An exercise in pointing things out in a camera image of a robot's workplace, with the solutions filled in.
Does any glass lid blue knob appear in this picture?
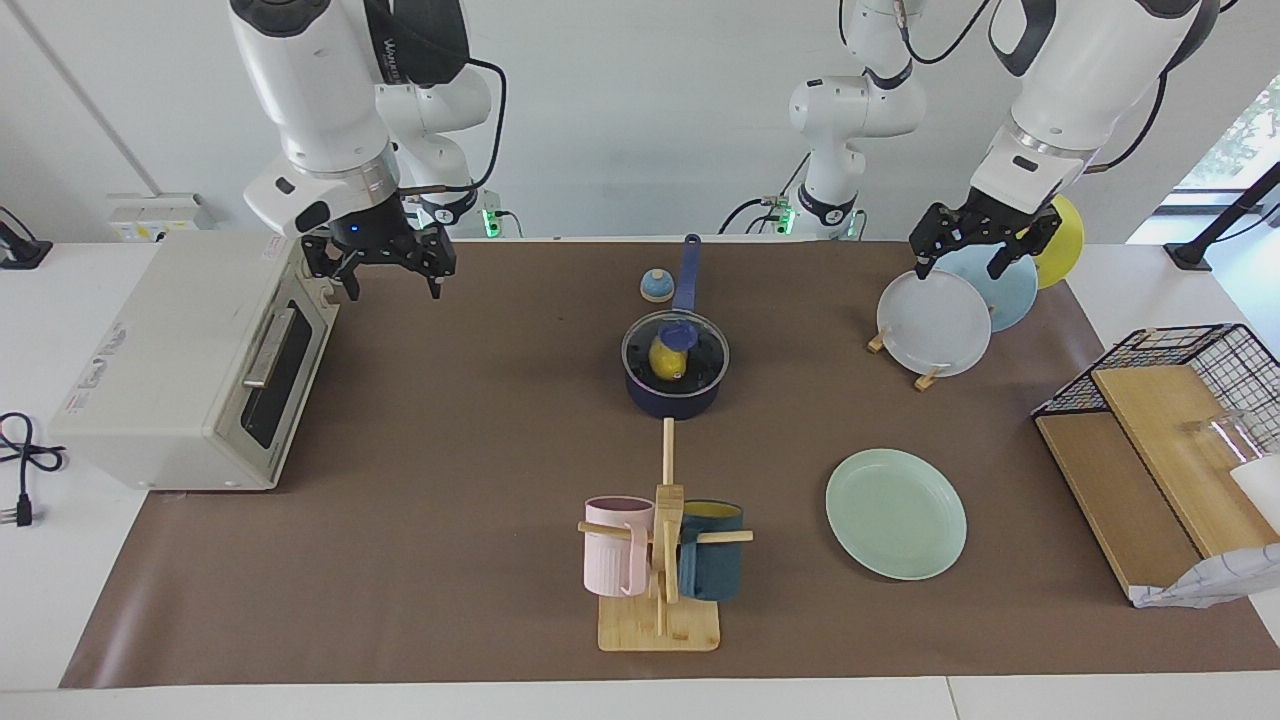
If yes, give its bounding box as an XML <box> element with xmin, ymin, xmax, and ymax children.
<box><xmin>622</xmin><ymin>310</ymin><xmax>731</xmax><ymax>396</ymax></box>

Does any light blue plate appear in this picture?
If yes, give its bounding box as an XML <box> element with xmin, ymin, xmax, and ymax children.
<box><xmin>940</xmin><ymin>245</ymin><xmax>1039</xmax><ymax>333</ymax></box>

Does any grey plate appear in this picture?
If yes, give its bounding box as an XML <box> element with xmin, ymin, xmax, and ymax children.
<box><xmin>877</xmin><ymin>268</ymin><xmax>993</xmax><ymax>379</ymax></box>

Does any yellow plate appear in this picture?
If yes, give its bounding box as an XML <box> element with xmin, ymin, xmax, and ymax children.
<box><xmin>1035</xmin><ymin>195</ymin><xmax>1085</xmax><ymax>291</ymax></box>

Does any wooden plate rack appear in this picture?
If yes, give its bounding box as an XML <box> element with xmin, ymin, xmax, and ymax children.
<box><xmin>867</xmin><ymin>325</ymin><xmax>941</xmax><ymax>391</ymax></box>

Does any mint green plate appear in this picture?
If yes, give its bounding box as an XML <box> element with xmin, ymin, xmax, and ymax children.
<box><xmin>825</xmin><ymin>448</ymin><xmax>968</xmax><ymax>581</ymax></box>

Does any black clamp stand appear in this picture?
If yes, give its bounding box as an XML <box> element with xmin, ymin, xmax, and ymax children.
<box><xmin>1163</xmin><ymin>160</ymin><xmax>1280</xmax><ymax>271</ymax></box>

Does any beige toaster oven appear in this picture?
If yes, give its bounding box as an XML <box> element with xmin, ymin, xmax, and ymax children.
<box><xmin>48</xmin><ymin>232</ymin><xmax>341</xmax><ymax>491</ymax></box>

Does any light wooden cutting board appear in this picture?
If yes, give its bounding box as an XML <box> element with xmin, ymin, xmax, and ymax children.
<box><xmin>1090</xmin><ymin>365</ymin><xmax>1280</xmax><ymax>559</ymax></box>

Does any dark wooden board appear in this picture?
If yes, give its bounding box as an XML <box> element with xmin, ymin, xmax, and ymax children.
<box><xmin>1035</xmin><ymin>412</ymin><xmax>1206</xmax><ymax>601</ymax></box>

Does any dark blue saucepan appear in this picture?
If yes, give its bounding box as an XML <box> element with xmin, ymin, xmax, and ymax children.
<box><xmin>622</xmin><ymin>234</ymin><xmax>731</xmax><ymax>419</ymax></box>

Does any brown table mat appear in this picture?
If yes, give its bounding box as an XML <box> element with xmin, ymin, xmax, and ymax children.
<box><xmin>60</xmin><ymin>240</ymin><xmax>1280</xmax><ymax>689</ymax></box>

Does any clear glass cup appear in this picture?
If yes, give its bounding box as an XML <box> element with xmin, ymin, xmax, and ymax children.
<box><xmin>1185</xmin><ymin>408</ymin><xmax>1266</xmax><ymax>471</ymax></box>

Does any pink ribbed mug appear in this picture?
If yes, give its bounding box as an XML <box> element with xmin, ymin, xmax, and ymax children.
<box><xmin>584</xmin><ymin>496</ymin><xmax>656</xmax><ymax>598</ymax></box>

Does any white plastic cup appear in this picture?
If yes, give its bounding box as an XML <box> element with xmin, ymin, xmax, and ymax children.
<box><xmin>1230</xmin><ymin>455</ymin><xmax>1280</xmax><ymax>531</ymax></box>

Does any dark teal mug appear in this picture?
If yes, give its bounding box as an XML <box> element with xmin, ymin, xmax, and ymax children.
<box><xmin>677</xmin><ymin>500</ymin><xmax>745</xmax><ymax>602</ymax></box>

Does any white checked cloth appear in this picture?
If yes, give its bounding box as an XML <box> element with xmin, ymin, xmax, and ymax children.
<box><xmin>1130</xmin><ymin>543</ymin><xmax>1280</xmax><ymax>609</ymax></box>

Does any wooden mug tree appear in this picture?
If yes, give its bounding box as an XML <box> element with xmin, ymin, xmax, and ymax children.
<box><xmin>578</xmin><ymin>418</ymin><xmax>754</xmax><ymax>653</ymax></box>

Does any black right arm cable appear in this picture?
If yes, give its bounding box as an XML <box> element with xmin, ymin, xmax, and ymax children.
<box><xmin>398</xmin><ymin>58</ymin><xmax>508</xmax><ymax>193</ymax></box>

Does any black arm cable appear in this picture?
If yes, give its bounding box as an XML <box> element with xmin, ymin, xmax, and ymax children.
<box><xmin>398</xmin><ymin>58</ymin><xmax>508</xmax><ymax>193</ymax></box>
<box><xmin>1085</xmin><ymin>70</ymin><xmax>1171</xmax><ymax>173</ymax></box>

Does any black base cable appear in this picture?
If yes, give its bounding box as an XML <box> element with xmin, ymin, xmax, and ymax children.
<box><xmin>718</xmin><ymin>150</ymin><xmax>813</xmax><ymax>236</ymax></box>

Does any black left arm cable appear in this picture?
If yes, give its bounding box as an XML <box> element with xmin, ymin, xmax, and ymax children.
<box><xmin>1085</xmin><ymin>70</ymin><xmax>1171</xmax><ymax>173</ymax></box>

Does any black wire basket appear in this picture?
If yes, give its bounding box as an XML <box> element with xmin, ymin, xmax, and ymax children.
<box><xmin>1032</xmin><ymin>323</ymin><xmax>1280</xmax><ymax>461</ymax></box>

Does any black desk mount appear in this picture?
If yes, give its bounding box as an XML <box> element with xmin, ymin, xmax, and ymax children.
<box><xmin>0</xmin><ymin>207</ymin><xmax>53</xmax><ymax>269</ymax></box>

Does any black power cord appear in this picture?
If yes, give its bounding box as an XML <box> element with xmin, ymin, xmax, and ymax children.
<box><xmin>0</xmin><ymin>412</ymin><xmax>69</xmax><ymax>528</ymax></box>

